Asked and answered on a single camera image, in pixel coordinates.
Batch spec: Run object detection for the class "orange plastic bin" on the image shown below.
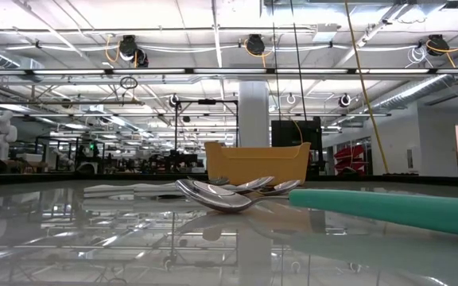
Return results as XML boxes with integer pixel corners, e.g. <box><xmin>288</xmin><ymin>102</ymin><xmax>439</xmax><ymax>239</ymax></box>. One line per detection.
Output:
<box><xmin>204</xmin><ymin>141</ymin><xmax>312</xmax><ymax>186</ymax></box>

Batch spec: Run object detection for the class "teal handled silver spoon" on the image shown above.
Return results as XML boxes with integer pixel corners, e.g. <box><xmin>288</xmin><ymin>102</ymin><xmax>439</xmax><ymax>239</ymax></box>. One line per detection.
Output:
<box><xmin>175</xmin><ymin>178</ymin><xmax>458</xmax><ymax>239</ymax></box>

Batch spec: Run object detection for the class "white building pillar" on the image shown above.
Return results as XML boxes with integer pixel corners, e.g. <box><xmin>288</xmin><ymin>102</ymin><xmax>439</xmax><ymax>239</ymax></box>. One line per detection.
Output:
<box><xmin>239</xmin><ymin>81</ymin><xmax>270</xmax><ymax>149</ymax></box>

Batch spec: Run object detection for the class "black cabinet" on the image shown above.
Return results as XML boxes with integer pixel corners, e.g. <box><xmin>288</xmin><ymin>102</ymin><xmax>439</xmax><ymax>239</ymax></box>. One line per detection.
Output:
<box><xmin>270</xmin><ymin>118</ymin><xmax>324</xmax><ymax>176</ymax></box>

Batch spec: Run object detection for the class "red equipment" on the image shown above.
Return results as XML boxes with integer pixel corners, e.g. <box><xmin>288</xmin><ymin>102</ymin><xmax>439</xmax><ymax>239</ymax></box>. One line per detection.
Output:
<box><xmin>334</xmin><ymin>143</ymin><xmax>367</xmax><ymax>172</ymax></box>

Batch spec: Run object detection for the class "white robot figure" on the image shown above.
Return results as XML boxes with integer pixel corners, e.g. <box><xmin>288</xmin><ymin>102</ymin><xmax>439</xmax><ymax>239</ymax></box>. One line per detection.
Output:
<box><xmin>0</xmin><ymin>110</ymin><xmax>18</xmax><ymax>162</ymax></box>

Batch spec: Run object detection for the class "black gantry frame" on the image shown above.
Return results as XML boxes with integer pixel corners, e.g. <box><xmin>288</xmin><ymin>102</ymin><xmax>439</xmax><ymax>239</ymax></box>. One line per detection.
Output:
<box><xmin>174</xmin><ymin>99</ymin><xmax>239</xmax><ymax>152</ymax></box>

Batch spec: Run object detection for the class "black ceiling cable reel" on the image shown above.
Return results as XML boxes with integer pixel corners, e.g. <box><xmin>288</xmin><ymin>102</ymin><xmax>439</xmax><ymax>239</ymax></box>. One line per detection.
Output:
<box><xmin>246</xmin><ymin>33</ymin><xmax>266</xmax><ymax>56</ymax></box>
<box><xmin>426</xmin><ymin>33</ymin><xmax>448</xmax><ymax>56</ymax></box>
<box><xmin>118</xmin><ymin>34</ymin><xmax>139</xmax><ymax>60</ymax></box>

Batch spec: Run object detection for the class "yellow hanging cable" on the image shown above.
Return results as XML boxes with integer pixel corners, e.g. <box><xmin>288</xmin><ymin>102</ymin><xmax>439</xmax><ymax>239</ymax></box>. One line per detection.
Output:
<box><xmin>343</xmin><ymin>0</ymin><xmax>391</xmax><ymax>175</ymax></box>

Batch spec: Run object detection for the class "black workstation frame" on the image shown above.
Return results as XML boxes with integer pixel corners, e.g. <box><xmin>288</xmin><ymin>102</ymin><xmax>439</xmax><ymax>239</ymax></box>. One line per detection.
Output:
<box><xmin>33</xmin><ymin>135</ymin><xmax>107</xmax><ymax>174</ymax></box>

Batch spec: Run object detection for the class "black table frame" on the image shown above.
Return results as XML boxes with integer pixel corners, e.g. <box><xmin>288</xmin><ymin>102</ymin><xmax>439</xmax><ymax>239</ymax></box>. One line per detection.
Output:
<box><xmin>0</xmin><ymin>171</ymin><xmax>458</xmax><ymax>188</ymax></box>

